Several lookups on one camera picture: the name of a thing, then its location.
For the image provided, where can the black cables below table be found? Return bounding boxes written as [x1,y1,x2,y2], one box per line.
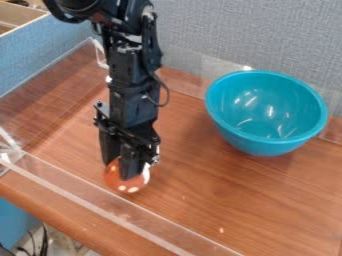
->
[0,223,51,256]

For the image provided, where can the wooden shelf unit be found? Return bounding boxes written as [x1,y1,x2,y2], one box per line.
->
[0,1,48,37]

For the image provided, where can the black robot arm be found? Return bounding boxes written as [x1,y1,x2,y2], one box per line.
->
[42,0,168,180]

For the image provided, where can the clear acrylic front barrier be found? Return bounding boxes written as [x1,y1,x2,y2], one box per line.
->
[0,146,244,256]

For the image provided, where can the clear acrylic left barrier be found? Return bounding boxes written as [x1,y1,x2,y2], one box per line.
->
[0,38,105,151]

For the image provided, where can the blue plastic bowl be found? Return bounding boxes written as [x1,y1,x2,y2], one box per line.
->
[204,70,328,156]

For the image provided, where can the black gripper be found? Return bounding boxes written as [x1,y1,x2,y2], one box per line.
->
[93,81,160,181]

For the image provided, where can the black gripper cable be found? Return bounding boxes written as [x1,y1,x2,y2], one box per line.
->
[143,71,171,108]

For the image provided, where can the red white-stemmed toy mushroom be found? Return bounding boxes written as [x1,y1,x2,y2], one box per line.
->
[103,158,151,193]

